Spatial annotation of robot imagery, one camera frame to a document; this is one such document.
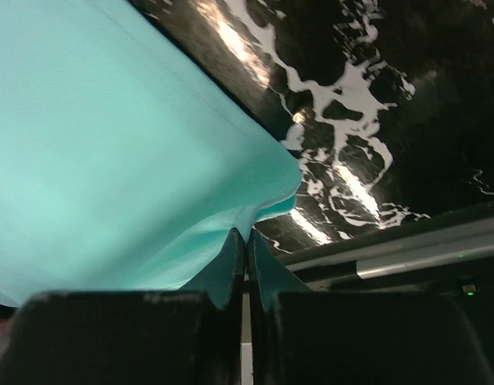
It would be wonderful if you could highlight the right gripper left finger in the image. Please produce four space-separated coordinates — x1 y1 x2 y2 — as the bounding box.
0 229 245 384

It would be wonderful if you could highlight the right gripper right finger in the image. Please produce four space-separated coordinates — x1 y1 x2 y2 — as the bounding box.
249 232 494 384

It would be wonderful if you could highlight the teal t-shirt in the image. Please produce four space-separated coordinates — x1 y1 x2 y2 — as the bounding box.
0 1 302 307

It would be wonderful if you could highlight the aluminium front rail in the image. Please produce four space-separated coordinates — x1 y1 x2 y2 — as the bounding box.
279 201 494 291

